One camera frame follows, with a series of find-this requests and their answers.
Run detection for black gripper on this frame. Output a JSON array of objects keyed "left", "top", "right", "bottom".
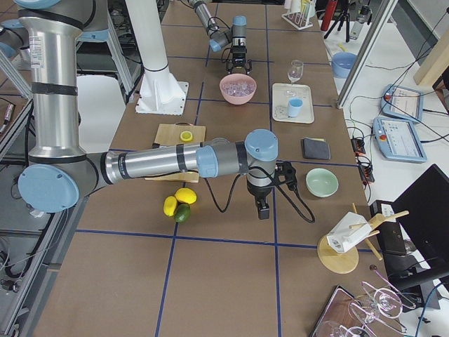
[
  {"left": 247, "top": 171, "right": 274, "bottom": 220},
  {"left": 225, "top": 37, "right": 253, "bottom": 74}
]

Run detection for pink bowl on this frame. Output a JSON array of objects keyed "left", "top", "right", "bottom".
[{"left": 219, "top": 74, "right": 257, "bottom": 105}]

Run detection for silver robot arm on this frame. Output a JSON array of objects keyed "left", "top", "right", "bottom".
[
  {"left": 187, "top": 0, "right": 253, "bottom": 75},
  {"left": 18, "top": 1, "right": 278, "bottom": 219}
]

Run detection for clear ice cubes pile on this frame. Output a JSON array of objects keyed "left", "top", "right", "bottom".
[{"left": 221, "top": 80, "right": 256, "bottom": 97}]

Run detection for light blue cup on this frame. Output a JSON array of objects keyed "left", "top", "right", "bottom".
[{"left": 287, "top": 97, "right": 303, "bottom": 118}]

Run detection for clear wine glass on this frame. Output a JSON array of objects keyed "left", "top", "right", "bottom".
[{"left": 284, "top": 60, "right": 304, "bottom": 97}]

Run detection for green ceramic bowl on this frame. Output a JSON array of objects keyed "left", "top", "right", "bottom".
[{"left": 305, "top": 168, "right": 339, "bottom": 198}]

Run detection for cream bear tray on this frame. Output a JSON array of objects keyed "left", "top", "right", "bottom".
[{"left": 272, "top": 83, "right": 314, "bottom": 124}]

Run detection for dark grey folded cloth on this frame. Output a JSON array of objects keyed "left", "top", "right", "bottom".
[{"left": 301, "top": 138, "right": 331, "bottom": 160}]

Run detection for yellow lemon upper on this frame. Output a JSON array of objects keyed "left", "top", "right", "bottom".
[{"left": 175, "top": 187, "right": 197, "bottom": 204}]

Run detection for green lime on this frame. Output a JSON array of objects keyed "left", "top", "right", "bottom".
[{"left": 173, "top": 204, "right": 191, "bottom": 223}]

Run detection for white carton on stand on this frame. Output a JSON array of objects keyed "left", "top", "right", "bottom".
[{"left": 326, "top": 212, "right": 372, "bottom": 253}]

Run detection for yellow lemon half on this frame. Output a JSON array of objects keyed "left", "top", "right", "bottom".
[{"left": 180, "top": 131, "right": 194, "bottom": 143}]

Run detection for wooden mug tree stand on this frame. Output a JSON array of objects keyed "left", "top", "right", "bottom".
[{"left": 317, "top": 204, "right": 409, "bottom": 275}]

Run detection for yellow lemon left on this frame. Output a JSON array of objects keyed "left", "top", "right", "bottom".
[{"left": 163, "top": 196, "right": 178, "bottom": 217}]

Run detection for wooden cutting board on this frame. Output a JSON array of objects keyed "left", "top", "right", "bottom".
[{"left": 146, "top": 123, "right": 206, "bottom": 183}]

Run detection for blue bowl on side table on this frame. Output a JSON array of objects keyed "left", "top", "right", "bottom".
[{"left": 331, "top": 52, "right": 357, "bottom": 79}]

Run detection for red bottle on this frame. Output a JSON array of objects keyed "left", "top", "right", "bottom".
[{"left": 321, "top": 0, "right": 338, "bottom": 32}]

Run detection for black tripod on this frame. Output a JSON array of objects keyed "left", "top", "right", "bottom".
[{"left": 323, "top": 1, "right": 350, "bottom": 42}]

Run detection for clear water bottle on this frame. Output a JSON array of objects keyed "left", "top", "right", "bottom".
[{"left": 349, "top": 5, "right": 372, "bottom": 40}]

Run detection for lower teach pendant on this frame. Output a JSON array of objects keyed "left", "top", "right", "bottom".
[{"left": 373, "top": 117, "right": 427, "bottom": 163}]

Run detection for teach pendant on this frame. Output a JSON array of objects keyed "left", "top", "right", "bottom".
[
  {"left": 380, "top": 84, "right": 424, "bottom": 124},
  {"left": 373, "top": 117, "right": 427, "bottom": 163}
]

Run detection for wine glasses on rack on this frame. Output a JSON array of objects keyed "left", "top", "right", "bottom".
[{"left": 310, "top": 282, "right": 416, "bottom": 336}]

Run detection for upper teach pendant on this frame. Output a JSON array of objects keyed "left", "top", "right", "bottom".
[{"left": 380, "top": 84, "right": 424, "bottom": 124}]

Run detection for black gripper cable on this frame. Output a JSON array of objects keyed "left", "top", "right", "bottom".
[{"left": 206, "top": 168, "right": 316, "bottom": 224}]

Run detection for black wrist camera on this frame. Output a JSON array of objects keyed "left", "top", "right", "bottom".
[{"left": 276, "top": 161, "right": 297, "bottom": 190}]

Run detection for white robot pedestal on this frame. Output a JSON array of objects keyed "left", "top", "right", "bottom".
[{"left": 126, "top": 0, "right": 189, "bottom": 116}]

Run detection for aluminium frame post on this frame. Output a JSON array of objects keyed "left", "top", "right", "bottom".
[{"left": 336, "top": 0, "right": 398, "bottom": 109}]

